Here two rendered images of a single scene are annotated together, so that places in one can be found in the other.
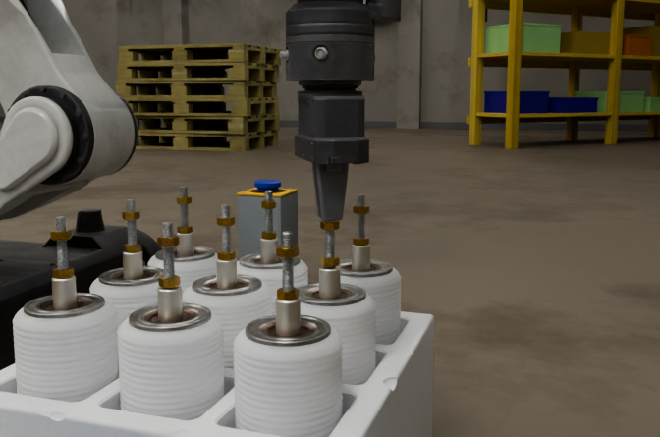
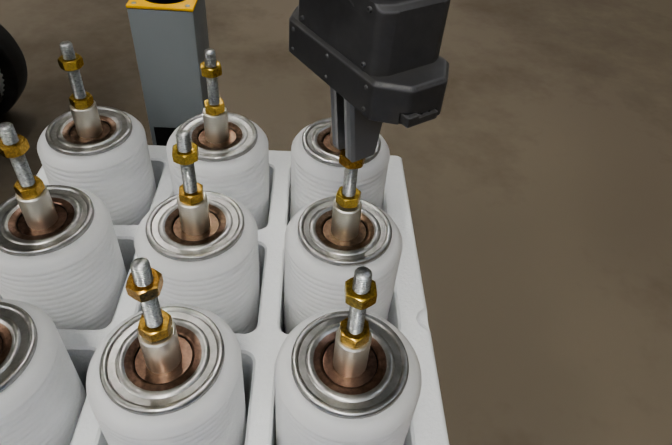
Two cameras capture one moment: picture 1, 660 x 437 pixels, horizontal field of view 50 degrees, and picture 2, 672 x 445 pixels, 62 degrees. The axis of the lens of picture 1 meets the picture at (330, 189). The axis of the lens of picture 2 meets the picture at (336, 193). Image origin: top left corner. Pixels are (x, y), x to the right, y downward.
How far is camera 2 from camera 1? 47 cm
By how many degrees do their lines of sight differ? 39
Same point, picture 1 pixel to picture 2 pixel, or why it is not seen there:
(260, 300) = (252, 246)
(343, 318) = (380, 278)
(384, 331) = not seen: hidden behind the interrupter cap
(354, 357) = (383, 302)
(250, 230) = (154, 53)
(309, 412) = not seen: outside the picture
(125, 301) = (51, 276)
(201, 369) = (231, 418)
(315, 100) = (379, 14)
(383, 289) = (378, 174)
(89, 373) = (52, 430)
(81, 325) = (20, 400)
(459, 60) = not seen: outside the picture
